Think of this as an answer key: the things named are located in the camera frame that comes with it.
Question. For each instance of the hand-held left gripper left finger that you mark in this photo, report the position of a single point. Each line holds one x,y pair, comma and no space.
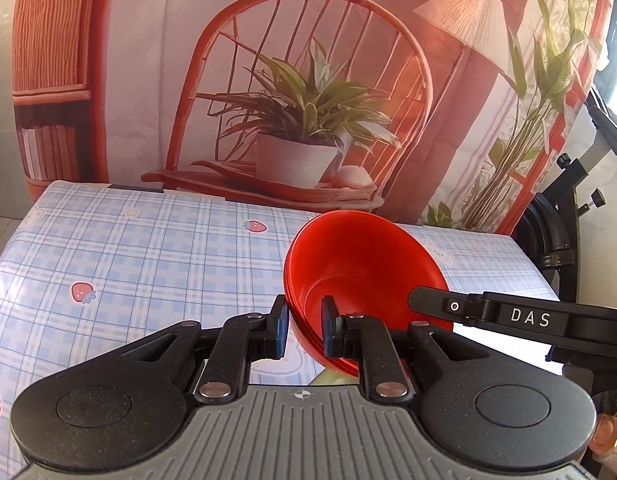
283,327

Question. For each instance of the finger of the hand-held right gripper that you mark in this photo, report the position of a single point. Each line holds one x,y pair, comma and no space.
528,317

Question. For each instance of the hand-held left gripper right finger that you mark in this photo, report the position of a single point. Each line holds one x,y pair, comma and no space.
327,330

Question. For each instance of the person's right hand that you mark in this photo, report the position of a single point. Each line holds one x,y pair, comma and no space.
608,435

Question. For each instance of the green square plate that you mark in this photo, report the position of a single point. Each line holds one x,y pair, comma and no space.
323,379

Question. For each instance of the black exercise bike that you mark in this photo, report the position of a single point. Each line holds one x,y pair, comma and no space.
553,240

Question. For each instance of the blue plaid tablecloth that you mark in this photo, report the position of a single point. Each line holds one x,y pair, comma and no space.
138,270

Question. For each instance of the printed room backdrop cloth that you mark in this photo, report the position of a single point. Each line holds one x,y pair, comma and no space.
138,60

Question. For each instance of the white leaning panel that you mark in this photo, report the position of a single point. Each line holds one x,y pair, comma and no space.
1,110

